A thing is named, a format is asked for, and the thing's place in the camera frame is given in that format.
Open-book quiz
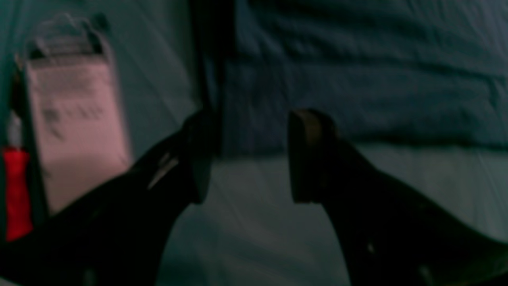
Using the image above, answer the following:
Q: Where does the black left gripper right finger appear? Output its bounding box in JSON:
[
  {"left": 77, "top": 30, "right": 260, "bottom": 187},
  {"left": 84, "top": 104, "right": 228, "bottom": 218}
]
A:
[{"left": 287, "top": 109, "right": 508, "bottom": 286}]

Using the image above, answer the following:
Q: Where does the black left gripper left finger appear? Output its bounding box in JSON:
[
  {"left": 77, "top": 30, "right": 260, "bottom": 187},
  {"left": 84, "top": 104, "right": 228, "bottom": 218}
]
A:
[{"left": 1, "top": 110, "right": 215, "bottom": 286}]

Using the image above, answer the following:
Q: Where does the dark blue T-shirt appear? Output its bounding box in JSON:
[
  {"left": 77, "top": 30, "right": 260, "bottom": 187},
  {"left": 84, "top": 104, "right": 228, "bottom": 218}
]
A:
[{"left": 190, "top": 0, "right": 507, "bottom": 157}]

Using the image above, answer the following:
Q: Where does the orange screwdriver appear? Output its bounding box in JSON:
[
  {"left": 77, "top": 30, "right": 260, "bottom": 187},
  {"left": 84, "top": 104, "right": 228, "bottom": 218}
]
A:
[{"left": 2, "top": 112, "right": 33, "bottom": 242}]

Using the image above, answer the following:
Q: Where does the light blue table cloth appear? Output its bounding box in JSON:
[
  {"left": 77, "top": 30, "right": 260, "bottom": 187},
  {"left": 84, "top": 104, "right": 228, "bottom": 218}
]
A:
[{"left": 1, "top": 0, "right": 507, "bottom": 286}]

